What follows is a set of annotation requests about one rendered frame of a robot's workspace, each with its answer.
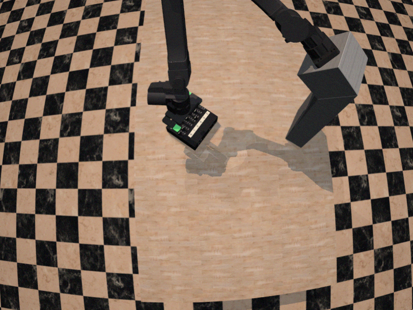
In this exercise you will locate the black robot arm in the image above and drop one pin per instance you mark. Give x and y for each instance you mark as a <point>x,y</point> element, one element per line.
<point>291,25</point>

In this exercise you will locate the black lighting desk with faders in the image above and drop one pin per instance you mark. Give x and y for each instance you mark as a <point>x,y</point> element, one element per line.
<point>195,127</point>

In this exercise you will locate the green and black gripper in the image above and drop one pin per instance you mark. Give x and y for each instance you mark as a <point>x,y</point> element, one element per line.
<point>181,114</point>

